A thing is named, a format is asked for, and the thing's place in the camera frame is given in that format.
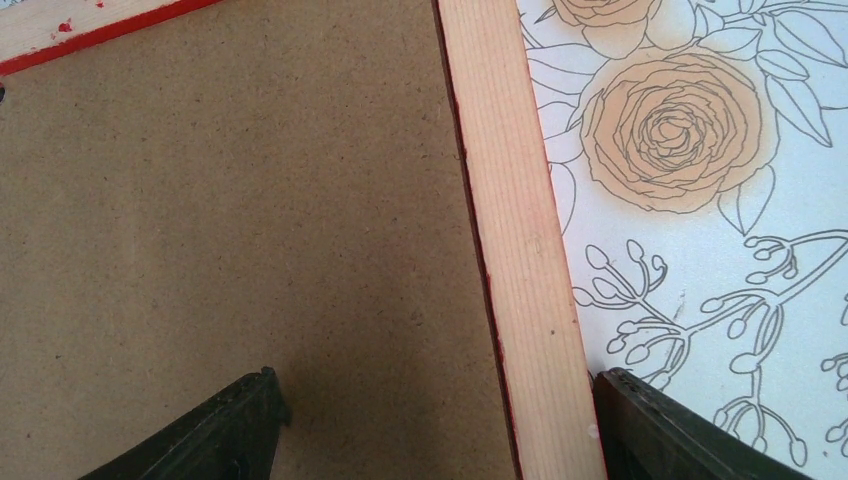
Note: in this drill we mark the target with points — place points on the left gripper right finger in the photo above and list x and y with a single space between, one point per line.
645 434

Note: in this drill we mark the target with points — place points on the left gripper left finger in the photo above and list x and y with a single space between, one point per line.
232 435

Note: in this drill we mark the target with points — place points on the red picture frame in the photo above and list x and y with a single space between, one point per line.
517 265

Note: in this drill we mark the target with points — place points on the brown backing board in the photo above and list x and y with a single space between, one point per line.
232 232

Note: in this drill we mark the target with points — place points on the floral patterned table mat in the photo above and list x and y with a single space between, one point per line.
698 158

